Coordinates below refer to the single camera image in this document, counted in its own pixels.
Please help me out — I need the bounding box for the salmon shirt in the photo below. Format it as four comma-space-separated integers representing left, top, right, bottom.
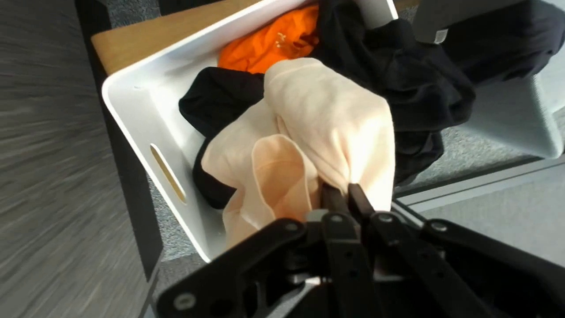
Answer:
200, 57, 397, 249

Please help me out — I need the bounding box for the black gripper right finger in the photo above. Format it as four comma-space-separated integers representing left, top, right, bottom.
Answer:
348, 182, 565, 318

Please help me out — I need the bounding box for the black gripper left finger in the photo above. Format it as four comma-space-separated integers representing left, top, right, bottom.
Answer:
156, 182, 378, 318

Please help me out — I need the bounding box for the white plastic basket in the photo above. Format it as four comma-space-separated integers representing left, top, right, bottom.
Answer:
101, 0, 403, 265

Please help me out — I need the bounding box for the orange garment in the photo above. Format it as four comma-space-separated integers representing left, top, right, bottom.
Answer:
217, 4, 323, 76

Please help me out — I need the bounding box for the black garment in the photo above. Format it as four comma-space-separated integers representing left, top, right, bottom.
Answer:
177, 0, 565, 212

